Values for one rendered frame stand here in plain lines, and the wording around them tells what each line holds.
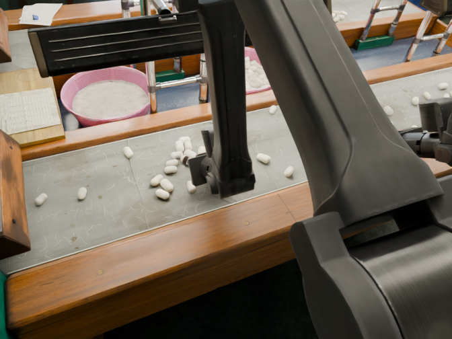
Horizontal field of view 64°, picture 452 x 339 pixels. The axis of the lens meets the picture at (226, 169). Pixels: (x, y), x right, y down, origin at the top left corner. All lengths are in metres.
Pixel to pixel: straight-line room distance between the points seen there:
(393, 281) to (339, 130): 0.09
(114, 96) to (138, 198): 0.41
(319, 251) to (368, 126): 0.08
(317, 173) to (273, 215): 0.60
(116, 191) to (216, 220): 0.26
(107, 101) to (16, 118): 0.25
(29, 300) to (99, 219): 0.21
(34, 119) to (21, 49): 0.44
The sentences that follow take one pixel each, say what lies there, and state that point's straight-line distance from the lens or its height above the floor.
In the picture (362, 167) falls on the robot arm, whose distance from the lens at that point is 0.22.
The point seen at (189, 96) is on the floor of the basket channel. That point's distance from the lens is 1.26.
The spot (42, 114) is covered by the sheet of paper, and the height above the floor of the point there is 0.78.
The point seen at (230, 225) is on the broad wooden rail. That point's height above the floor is 0.76.
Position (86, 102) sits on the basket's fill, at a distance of 1.18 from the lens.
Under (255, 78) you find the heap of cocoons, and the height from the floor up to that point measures 0.75.
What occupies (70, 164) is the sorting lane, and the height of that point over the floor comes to 0.74.
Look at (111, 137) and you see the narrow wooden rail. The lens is 1.00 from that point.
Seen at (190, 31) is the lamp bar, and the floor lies 1.08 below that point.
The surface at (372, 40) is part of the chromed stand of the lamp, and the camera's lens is 1.74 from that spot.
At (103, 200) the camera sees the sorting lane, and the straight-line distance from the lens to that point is 0.88.
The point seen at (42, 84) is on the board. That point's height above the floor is 0.78.
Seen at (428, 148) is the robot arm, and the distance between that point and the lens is 0.88.
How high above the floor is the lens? 1.43
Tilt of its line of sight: 48 degrees down
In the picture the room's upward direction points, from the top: 7 degrees clockwise
